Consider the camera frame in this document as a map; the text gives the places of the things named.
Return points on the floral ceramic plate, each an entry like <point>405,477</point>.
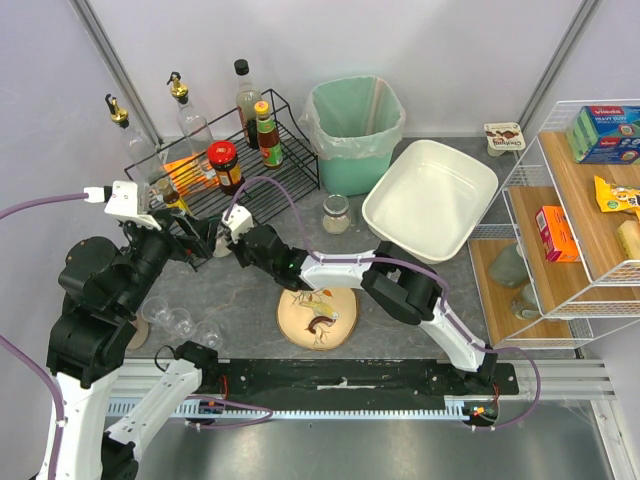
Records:
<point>318,320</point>

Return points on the glass oil bottle gold spout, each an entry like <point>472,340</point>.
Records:
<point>193,124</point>

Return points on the green sponge pack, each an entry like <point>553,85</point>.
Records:
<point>605,134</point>

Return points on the yellow sponge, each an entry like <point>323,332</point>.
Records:
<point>629,236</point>

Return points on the dark soy sauce bottle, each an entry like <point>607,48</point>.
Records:
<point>246,97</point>

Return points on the glass jar with rice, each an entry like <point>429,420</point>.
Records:
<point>336,218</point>

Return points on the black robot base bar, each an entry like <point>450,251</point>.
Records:
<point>293,382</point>

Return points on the red lid sauce jar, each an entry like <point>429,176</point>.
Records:
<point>223,158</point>

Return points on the chocolate pudding cup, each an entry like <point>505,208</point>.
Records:
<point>504,137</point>

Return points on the green trash bin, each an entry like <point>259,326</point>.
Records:
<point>351,177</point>

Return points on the beige pump soap bottle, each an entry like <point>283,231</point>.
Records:
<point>140,336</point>

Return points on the yellow cap chili sauce bottle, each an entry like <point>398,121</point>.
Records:
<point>268,136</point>

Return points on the orange snack packet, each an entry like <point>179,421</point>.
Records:
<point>192,174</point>

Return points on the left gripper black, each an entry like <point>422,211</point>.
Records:
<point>176,236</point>

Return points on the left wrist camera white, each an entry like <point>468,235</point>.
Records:
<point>125,201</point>

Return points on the small yellow label bottle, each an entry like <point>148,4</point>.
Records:
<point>170,195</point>

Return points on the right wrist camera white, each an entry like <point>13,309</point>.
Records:
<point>237,221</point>

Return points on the grey cable duct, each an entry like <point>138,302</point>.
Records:
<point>412,407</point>

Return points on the clear trash bag liner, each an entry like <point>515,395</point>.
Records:
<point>354,118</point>

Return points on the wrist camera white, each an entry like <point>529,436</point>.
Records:
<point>237,221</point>
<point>125,201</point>

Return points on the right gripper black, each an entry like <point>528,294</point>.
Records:
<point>240,245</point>

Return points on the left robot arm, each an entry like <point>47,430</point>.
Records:
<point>104,287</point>

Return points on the yellow snack bag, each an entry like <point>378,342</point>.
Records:
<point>615,198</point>

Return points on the clear plastic cup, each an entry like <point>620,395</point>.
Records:
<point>155,310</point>
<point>180,323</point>
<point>208,334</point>

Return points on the white plastic basin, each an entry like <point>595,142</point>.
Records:
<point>430,200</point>

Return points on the wide glass jar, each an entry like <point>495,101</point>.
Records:
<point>222,241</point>

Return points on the white wire shelf unit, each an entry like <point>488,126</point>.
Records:
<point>560,272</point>

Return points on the orange pink box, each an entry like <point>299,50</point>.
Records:
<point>557,240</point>

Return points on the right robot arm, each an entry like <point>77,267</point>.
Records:
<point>408,291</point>

